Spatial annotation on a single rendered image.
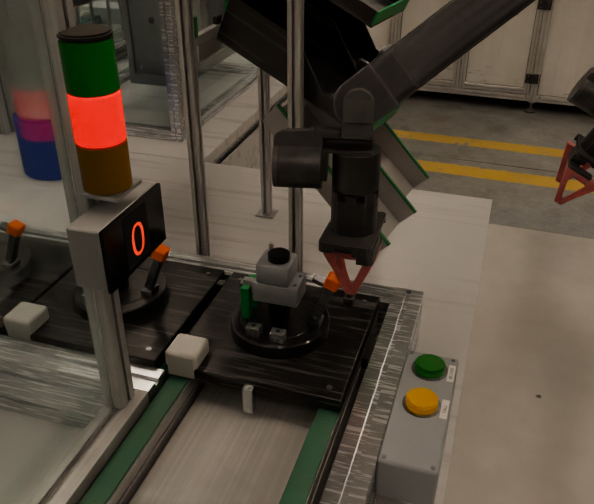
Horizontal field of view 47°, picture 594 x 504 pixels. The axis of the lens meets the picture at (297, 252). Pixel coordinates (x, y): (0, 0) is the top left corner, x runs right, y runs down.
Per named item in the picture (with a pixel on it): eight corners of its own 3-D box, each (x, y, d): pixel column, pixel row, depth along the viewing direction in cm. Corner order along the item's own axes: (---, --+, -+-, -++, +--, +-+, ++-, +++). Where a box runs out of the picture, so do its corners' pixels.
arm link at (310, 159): (375, 88, 75) (375, 87, 83) (270, 85, 76) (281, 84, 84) (369, 197, 78) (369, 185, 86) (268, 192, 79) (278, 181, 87)
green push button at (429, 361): (445, 367, 93) (447, 356, 92) (442, 386, 90) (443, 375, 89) (416, 362, 94) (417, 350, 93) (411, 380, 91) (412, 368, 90)
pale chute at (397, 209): (398, 223, 121) (417, 211, 119) (370, 257, 111) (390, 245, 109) (298, 97, 119) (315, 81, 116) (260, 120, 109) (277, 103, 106)
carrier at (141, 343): (225, 280, 112) (221, 211, 106) (156, 373, 93) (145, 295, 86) (95, 257, 119) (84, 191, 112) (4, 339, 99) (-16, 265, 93)
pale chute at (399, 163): (412, 188, 134) (429, 176, 131) (388, 216, 124) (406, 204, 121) (322, 73, 132) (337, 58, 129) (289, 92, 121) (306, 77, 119)
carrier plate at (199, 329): (379, 307, 106) (380, 295, 105) (340, 413, 86) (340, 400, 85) (234, 281, 112) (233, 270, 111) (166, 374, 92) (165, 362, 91)
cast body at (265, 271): (306, 291, 96) (306, 248, 93) (296, 308, 92) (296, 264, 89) (249, 281, 98) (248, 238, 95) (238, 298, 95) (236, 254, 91)
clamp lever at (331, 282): (323, 316, 96) (344, 276, 92) (319, 324, 94) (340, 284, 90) (300, 304, 96) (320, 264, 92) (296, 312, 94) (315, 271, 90)
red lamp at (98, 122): (136, 133, 70) (130, 85, 67) (110, 151, 65) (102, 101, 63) (92, 128, 71) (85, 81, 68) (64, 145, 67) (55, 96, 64)
